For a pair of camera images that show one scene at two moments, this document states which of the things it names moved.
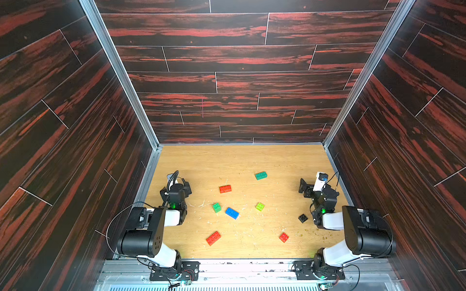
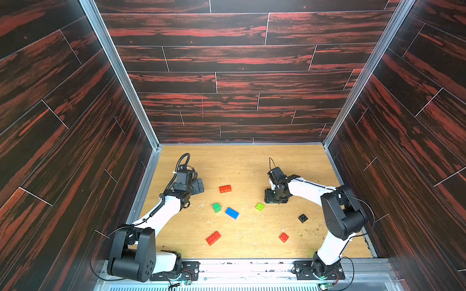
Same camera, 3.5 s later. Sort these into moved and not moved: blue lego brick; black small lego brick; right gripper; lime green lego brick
Moved: right gripper
Not moved: blue lego brick; lime green lego brick; black small lego brick
